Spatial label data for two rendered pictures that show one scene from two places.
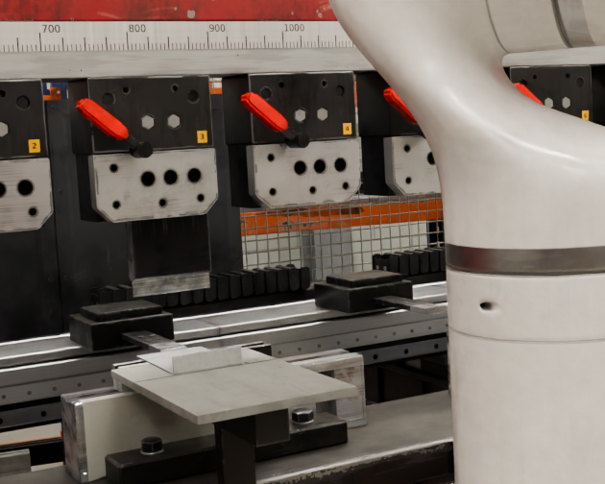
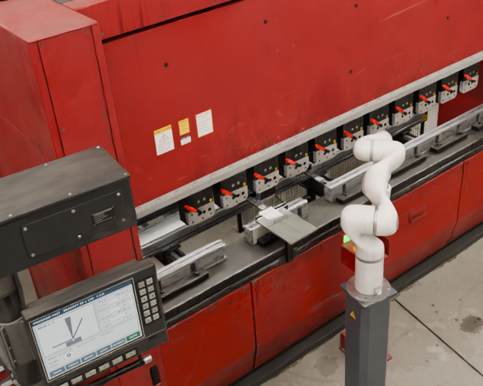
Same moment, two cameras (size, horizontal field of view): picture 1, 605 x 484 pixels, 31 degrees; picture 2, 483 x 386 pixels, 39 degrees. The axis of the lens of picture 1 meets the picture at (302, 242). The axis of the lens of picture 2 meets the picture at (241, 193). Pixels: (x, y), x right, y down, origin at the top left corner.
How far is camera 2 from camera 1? 246 cm
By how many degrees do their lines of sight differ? 28
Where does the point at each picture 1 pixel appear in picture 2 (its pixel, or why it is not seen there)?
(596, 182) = (376, 253)
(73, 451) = (249, 238)
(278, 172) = (291, 170)
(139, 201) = (264, 187)
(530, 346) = (367, 270)
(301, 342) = (282, 184)
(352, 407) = (305, 213)
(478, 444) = (359, 279)
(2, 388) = (217, 215)
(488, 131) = (363, 248)
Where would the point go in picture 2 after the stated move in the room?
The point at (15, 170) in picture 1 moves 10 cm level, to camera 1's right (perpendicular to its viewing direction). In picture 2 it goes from (241, 190) to (261, 187)
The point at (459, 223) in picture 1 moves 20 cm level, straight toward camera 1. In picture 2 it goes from (359, 255) to (367, 286)
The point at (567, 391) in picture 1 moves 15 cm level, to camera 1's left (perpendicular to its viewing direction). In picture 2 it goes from (372, 275) to (337, 280)
